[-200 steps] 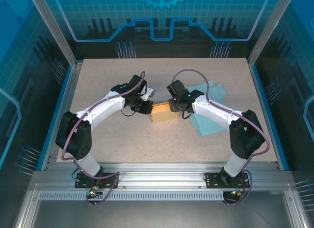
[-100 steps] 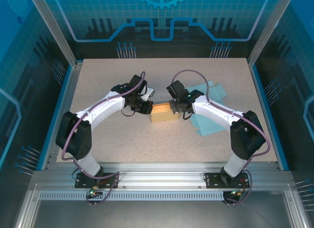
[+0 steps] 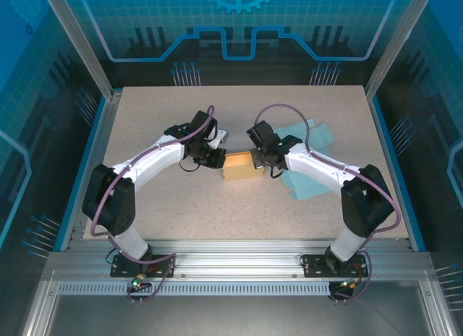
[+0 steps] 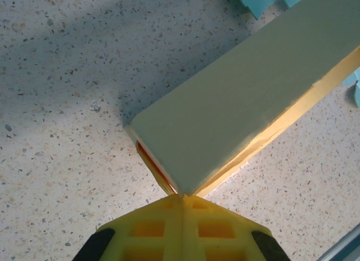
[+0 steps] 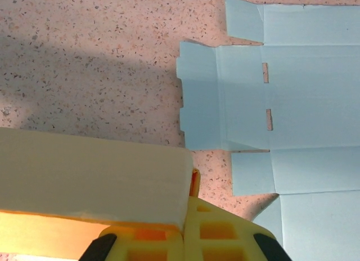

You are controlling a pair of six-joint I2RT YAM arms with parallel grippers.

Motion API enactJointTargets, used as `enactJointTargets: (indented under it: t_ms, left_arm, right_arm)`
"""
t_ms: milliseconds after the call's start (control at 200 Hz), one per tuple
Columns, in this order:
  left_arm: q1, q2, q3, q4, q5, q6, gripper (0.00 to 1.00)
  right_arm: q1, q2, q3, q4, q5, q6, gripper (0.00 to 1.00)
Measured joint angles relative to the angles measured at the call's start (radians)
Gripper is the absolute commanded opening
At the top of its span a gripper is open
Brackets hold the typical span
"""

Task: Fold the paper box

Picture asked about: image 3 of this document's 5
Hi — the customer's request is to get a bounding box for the aluminium lower side rail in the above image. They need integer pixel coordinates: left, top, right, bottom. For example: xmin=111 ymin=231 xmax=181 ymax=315
xmin=21 ymin=270 xmax=61 ymax=336
xmin=419 ymin=270 xmax=463 ymax=336

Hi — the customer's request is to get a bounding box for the blue table edge strip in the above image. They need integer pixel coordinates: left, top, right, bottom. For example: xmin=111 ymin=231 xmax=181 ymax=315
xmin=53 ymin=95 xmax=109 ymax=252
xmin=368 ymin=95 xmax=427 ymax=253

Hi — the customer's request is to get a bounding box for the grey metal bottom panel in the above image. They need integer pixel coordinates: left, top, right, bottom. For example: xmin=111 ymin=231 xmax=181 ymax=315
xmin=46 ymin=294 xmax=435 ymax=336

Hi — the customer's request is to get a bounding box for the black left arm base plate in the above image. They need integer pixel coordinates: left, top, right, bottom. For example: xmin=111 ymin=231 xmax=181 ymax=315
xmin=109 ymin=253 xmax=177 ymax=279

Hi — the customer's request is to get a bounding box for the aluminium frame post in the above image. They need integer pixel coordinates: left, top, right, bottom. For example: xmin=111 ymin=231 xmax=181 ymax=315
xmin=364 ymin=0 xmax=425 ymax=98
xmin=38 ymin=0 xmax=124 ymax=101

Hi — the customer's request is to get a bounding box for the aluminium front beam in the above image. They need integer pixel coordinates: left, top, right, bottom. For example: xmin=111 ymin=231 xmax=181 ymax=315
xmin=42 ymin=238 xmax=435 ymax=279

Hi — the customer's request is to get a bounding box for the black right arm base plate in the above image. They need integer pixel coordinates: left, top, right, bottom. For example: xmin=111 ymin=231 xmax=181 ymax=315
xmin=301 ymin=253 xmax=370 ymax=279

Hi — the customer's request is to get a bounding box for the yellow paper box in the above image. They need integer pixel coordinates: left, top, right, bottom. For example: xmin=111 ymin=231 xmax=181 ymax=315
xmin=221 ymin=151 xmax=264 ymax=182

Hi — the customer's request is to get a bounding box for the small LED circuit board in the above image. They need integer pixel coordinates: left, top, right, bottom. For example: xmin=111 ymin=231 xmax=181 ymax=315
xmin=129 ymin=274 xmax=151 ymax=290
xmin=334 ymin=277 xmax=362 ymax=290

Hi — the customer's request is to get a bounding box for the slotted aluminium cable duct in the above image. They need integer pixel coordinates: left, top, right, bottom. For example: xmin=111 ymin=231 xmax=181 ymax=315
xmin=56 ymin=281 xmax=333 ymax=298

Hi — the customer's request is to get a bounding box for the light blue paper box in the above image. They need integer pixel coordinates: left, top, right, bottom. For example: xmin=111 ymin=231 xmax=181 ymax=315
xmin=271 ymin=122 xmax=336 ymax=203

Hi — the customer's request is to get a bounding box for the aluminium table side rail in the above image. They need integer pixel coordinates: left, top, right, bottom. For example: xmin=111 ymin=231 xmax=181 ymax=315
xmin=59 ymin=91 xmax=122 ymax=252

